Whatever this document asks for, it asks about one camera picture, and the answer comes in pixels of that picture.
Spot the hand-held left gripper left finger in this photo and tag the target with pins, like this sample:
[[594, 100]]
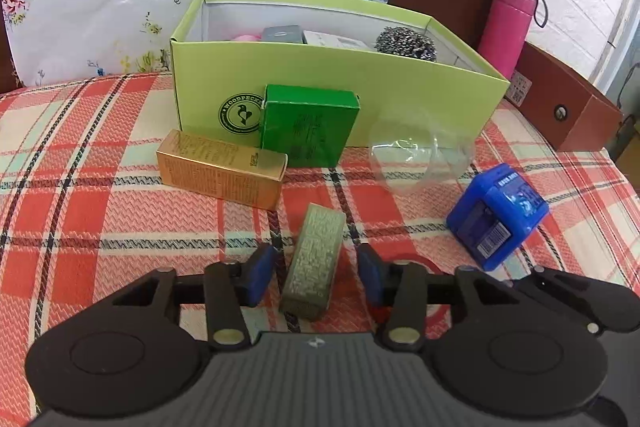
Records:
[[260, 275]]

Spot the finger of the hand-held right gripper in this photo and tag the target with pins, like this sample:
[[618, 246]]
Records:
[[590, 302]]

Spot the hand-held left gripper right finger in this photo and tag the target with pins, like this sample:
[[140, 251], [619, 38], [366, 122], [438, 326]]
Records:
[[370, 278]]

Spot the olive gold embossed box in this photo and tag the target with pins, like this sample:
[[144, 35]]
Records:
[[312, 262]]

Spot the light green storage box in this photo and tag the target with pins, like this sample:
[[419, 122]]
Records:
[[350, 92]]

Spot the gold long box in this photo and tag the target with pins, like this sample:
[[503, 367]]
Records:
[[220, 169]]

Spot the blue cube box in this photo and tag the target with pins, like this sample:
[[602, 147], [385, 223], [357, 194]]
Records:
[[492, 217]]

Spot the clear plastic cup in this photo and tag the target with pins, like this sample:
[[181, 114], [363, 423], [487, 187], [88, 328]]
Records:
[[425, 152]]

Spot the green small box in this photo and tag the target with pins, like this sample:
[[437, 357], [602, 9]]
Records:
[[305, 127]]

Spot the red plaid bedsheet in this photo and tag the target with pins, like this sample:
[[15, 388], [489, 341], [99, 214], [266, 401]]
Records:
[[100, 207]]

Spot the brown open box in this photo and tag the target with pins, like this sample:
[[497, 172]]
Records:
[[565, 107]]

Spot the steel wool scrubber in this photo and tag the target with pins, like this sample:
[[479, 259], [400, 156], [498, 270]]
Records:
[[406, 43]]

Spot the pink round object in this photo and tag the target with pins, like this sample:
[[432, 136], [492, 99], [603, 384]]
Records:
[[245, 38]]

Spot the grey flat box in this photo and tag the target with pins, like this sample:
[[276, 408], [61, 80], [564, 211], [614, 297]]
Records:
[[282, 34]]

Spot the pink thermos bottle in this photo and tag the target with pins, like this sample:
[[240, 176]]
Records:
[[505, 27]]

